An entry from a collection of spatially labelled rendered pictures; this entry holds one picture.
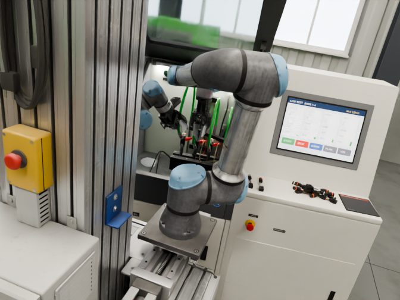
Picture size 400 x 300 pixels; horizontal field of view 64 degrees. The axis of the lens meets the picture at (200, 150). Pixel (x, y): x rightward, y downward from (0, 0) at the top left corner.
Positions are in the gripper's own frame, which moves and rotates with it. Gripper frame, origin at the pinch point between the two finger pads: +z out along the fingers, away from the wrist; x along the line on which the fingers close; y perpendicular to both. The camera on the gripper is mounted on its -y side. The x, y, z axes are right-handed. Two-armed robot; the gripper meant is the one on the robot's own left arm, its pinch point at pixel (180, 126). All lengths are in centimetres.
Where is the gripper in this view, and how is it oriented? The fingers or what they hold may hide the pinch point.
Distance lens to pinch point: 161.8
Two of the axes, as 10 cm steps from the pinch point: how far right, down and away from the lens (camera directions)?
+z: 3.0, 4.7, 8.3
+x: 9.3, 0.7, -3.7
